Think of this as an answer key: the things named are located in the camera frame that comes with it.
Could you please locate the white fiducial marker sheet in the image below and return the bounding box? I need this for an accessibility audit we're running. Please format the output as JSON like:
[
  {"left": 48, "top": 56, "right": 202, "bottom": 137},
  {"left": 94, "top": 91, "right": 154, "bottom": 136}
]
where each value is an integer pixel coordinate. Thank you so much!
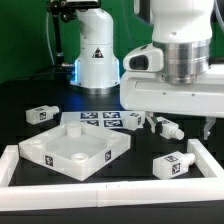
[{"left": 60, "top": 111, "right": 145, "bottom": 129}]

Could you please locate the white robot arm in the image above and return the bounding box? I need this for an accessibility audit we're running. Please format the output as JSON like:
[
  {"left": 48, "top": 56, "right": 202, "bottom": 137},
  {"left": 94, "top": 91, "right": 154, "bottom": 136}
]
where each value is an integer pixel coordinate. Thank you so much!
[{"left": 120, "top": 0, "right": 224, "bottom": 118}]

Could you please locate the white square tabletop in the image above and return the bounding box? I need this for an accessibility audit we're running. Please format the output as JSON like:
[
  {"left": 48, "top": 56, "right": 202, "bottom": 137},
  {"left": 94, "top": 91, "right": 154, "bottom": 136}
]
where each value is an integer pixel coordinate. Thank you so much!
[{"left": 19, "top": 121, "right": 131, "bottom": 181}]

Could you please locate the black camera stand pole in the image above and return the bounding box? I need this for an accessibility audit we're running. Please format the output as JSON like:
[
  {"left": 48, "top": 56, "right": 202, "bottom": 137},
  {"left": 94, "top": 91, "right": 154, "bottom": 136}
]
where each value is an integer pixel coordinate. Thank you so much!
[{"left": 46, "top": 0, "right": 64, "bottom": 66}]

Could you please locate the white U-shaped fence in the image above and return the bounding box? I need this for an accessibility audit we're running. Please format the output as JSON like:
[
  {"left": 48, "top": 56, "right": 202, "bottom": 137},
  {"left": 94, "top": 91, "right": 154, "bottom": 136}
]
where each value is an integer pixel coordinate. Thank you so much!
[{"left": 0, "top": 139, "right": 224, "bottom": 212}]

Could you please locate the grey cable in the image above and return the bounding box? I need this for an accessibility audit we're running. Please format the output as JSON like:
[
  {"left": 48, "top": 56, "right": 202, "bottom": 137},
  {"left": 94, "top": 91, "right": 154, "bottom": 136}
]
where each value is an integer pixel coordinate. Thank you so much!
[{"left": 45, "top": 11, "right": 56, "bottom": 66}]

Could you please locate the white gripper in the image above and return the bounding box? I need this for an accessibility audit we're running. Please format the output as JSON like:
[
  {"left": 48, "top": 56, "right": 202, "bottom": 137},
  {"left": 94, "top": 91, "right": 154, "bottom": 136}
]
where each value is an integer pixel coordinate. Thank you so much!
[{"left": 120, "top": 44, "right": 224, "bottom": 139}]

